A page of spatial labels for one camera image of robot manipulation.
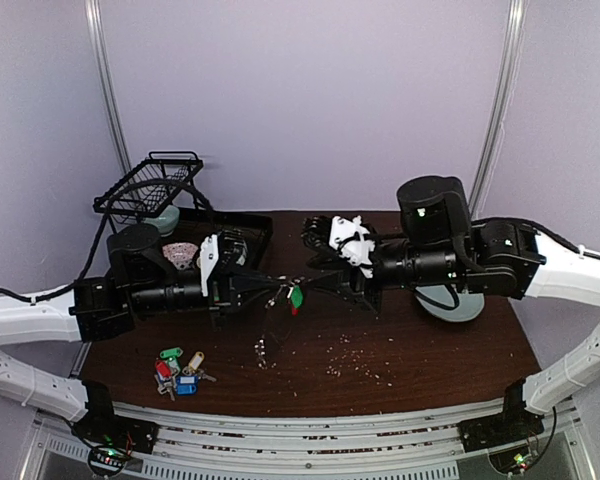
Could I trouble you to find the blue key tag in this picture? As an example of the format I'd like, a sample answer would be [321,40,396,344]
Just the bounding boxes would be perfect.
[176,375,199,396]

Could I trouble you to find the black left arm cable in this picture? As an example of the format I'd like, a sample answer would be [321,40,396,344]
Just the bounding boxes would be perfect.
[0,179,216,304]

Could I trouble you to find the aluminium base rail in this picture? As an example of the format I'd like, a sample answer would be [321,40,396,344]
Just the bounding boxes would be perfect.
[29,399,591,480]

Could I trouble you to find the green key tag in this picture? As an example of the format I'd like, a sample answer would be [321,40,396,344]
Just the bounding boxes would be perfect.
[160,347,184,361]
[289,285,304,309]

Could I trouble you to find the red patterned bowl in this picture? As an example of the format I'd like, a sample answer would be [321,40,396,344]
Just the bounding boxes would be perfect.
[162,242,199,270]

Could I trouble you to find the right aluminium wall post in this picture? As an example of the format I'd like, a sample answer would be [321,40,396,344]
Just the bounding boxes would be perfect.
[468,0,528,219]

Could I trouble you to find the silver keys bunch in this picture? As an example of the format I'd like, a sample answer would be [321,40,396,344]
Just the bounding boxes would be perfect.
[154,370,217,401]

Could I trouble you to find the black wire dish rack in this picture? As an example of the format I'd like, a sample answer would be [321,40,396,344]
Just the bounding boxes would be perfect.
[93,151,273,268]

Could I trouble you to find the celadon green bowl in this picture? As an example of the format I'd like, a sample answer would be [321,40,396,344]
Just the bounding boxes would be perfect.
[147,205,180,237]

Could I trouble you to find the left aluminium wall post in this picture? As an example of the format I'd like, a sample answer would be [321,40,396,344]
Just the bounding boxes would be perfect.
[84,0,132,174]

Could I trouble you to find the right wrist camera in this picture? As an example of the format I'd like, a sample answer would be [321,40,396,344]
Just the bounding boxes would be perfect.
[301,215,376,279]

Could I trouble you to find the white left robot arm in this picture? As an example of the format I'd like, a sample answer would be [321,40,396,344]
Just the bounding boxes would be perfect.
[0,223,283,444]

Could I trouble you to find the light blue flower plate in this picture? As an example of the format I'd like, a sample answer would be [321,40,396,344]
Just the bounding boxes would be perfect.
[414,286,485,323]

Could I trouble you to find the aluminium wall post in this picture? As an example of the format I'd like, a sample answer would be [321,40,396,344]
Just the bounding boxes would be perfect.
[84,0,132,174]
[468,0,528,219]

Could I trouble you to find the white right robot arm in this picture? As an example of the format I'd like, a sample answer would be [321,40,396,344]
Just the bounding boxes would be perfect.
[301,175,600,442]

